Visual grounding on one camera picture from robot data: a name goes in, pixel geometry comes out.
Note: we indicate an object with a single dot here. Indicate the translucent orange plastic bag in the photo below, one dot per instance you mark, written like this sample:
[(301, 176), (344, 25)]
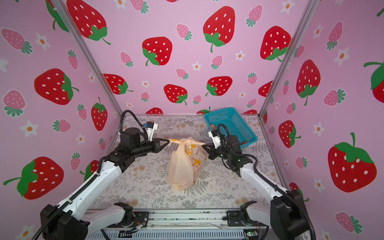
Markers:
[(187, 163)]

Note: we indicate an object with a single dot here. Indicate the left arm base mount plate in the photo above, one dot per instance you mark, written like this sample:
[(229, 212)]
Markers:
[(133, 220)]

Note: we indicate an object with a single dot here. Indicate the aluminium frame post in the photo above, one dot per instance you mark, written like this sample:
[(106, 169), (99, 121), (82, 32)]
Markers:
[(79, 40), (301, 29)]

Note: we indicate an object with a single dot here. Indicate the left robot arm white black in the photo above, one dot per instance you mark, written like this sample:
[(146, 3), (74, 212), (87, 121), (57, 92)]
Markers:
[(66, 220)]

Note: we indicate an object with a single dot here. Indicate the teal plastic basket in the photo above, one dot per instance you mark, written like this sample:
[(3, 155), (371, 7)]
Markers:
[(235, 124)]

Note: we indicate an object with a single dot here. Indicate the aluminium frame post left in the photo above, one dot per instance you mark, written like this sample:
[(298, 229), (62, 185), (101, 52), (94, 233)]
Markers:
[(79, 40)]

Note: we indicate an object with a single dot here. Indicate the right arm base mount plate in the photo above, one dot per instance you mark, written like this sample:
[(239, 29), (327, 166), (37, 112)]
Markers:
[(234, 219)]

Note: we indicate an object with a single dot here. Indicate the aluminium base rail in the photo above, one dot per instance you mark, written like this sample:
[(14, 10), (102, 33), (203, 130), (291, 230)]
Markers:
[(184, 224)]

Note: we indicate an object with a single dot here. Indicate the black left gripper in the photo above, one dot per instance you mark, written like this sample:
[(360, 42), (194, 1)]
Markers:
[(158, 147)]

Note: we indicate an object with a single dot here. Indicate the aluminium frame post right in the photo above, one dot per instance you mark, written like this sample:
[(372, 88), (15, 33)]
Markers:
[(301, 29)]

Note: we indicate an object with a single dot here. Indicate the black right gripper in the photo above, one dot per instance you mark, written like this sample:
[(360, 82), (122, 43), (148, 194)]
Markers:
[(211, 151)]

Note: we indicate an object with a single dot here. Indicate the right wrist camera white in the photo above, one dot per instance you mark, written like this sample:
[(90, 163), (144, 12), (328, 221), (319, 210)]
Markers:
[(216, 138)]

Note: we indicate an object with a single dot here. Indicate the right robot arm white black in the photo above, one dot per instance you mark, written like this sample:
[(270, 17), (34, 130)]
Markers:
[(287, 216)]

